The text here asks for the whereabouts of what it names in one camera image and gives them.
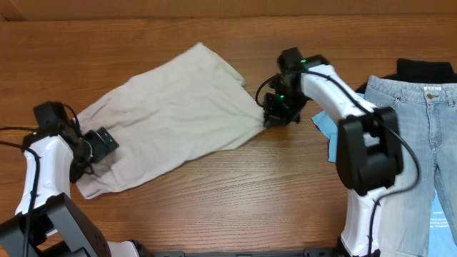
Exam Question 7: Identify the beige cotton shorts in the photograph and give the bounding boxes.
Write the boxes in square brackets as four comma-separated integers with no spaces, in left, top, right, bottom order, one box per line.
[76,43,263,199]

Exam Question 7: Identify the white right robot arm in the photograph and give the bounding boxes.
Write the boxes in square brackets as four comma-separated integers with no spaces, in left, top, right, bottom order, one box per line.
[260,48,403,256]

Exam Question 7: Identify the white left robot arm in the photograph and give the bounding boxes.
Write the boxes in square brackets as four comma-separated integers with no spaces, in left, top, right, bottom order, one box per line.
[1,101,149,257]

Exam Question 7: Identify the light blue t-shirt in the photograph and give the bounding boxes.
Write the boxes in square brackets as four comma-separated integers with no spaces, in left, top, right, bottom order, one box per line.
[311,111,338,163]

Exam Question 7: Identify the light blue denim jeans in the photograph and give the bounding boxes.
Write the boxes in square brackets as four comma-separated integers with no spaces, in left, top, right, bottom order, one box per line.
[364,76,456,256]

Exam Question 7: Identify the black garment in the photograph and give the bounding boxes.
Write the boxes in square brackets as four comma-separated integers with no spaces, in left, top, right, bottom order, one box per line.
[356,59,456,96]

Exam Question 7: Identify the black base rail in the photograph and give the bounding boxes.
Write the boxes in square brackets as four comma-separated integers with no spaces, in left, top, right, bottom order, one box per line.
[151,248,341,257]

